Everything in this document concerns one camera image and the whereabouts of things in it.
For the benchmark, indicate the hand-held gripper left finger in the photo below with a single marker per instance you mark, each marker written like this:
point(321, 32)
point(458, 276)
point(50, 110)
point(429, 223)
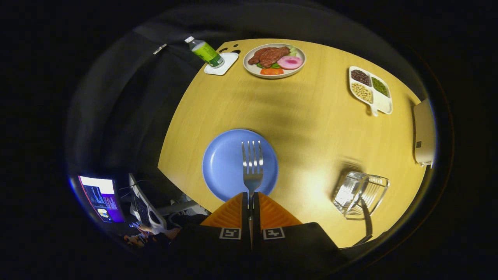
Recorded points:
point(244, 217)

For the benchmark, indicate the white divided dish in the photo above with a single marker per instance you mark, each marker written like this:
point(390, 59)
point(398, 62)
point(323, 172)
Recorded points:
point(383, 103)

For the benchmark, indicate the round beige food plate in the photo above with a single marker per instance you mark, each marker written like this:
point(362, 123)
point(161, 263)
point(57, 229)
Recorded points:
point(249, 67)

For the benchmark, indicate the pile of yellow beans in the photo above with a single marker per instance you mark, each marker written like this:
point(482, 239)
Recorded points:
point(362, 92)

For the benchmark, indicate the white square coaster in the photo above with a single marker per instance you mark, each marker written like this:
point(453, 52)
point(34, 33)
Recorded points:
point(229, 62)

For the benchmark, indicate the white toaster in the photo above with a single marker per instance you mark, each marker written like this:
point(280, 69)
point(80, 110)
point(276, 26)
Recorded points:
point(424, 132)

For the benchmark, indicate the pile of green beans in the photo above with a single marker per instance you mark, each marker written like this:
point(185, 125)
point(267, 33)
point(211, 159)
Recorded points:
point(379, 86)

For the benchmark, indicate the pink ham slice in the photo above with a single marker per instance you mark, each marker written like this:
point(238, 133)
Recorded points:
point(290, 62)

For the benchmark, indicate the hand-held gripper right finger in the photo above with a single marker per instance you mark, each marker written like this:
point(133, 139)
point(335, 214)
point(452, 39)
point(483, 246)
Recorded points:
point(257, 217)

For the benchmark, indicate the white laptop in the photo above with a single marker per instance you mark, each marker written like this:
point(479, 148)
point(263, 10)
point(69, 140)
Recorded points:
point(146, 206)

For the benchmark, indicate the orange tomato slice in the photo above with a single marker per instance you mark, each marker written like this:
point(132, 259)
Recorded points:
point(271, 71)

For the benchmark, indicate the white cloth clip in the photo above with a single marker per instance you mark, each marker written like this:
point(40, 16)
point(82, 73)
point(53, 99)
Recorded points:
point(159, 48)

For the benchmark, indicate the blue round plate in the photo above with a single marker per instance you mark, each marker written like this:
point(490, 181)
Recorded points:
point(221, 167)

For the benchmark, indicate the pile of brown beans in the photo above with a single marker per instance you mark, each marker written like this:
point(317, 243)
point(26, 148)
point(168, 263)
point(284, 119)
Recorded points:
point(360, 77)

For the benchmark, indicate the grey chair frame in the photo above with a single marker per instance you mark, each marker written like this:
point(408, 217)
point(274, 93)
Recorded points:
point(183, 208)

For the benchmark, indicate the computer monitor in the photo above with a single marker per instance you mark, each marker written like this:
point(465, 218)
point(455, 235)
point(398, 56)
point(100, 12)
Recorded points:
point(101, 198)

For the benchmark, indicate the brown meat slices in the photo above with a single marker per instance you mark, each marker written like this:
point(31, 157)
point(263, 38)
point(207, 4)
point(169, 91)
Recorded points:
point(270, 55)

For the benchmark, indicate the green label plastic bottle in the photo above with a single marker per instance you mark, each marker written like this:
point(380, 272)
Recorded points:
point(206, 52)

